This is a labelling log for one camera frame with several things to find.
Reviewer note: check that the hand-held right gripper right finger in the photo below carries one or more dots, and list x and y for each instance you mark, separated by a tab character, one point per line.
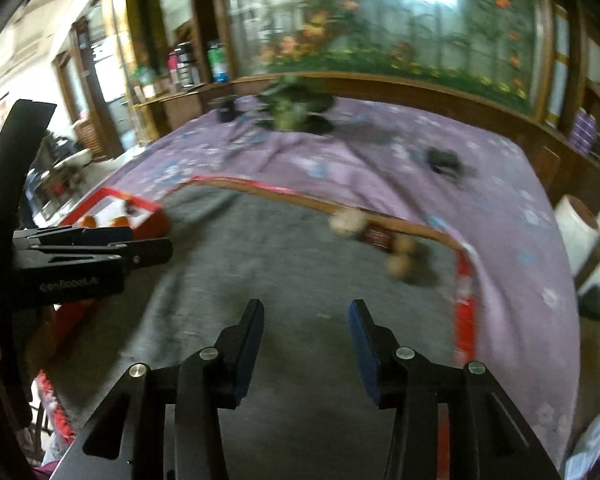
365	355

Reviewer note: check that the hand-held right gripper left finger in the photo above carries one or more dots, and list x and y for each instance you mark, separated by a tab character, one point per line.
245	355

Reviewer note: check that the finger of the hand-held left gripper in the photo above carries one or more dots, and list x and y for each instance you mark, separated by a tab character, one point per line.
145	252
100	235

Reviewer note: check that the small orange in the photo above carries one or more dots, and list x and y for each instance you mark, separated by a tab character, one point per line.
87	221

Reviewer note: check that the large orange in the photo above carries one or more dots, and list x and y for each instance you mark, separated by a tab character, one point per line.
120	221

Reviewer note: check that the red box with white inside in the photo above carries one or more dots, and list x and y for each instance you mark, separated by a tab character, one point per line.
130	212

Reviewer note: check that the grey mat with red border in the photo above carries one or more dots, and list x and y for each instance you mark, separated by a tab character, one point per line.
280	260

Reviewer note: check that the pile of beige wooden blocks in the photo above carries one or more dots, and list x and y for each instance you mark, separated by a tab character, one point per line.
400	255

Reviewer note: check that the black cup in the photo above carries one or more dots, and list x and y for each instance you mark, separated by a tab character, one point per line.
225	108

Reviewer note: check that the green packet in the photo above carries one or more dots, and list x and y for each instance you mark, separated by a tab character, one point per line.
145	76

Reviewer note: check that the pink bottle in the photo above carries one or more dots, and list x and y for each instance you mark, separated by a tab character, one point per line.
172	69

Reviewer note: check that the purple floral tablecloth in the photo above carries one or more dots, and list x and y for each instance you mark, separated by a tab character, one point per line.
380	160

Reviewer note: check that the green and blue bottle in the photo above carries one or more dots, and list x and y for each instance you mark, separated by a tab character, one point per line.
218	62

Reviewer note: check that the green potted plant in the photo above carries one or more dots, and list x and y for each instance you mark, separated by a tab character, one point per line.
292	102

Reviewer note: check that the small black device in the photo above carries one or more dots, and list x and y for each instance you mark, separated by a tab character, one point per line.
445	160

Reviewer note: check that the dark green round object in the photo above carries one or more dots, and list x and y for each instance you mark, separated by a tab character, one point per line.
597	302

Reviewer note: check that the white paper roll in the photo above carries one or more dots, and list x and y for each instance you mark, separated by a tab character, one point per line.
580	232

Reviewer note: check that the white plastic bag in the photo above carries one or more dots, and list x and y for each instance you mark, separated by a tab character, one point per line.
597	442

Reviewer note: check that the wooden cabinet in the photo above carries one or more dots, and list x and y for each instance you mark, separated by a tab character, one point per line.
480	110

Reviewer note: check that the purple box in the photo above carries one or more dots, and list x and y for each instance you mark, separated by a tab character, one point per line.
582	132

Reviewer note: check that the floral landscape wall panel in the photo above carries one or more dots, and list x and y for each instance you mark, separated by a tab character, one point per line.
380	15

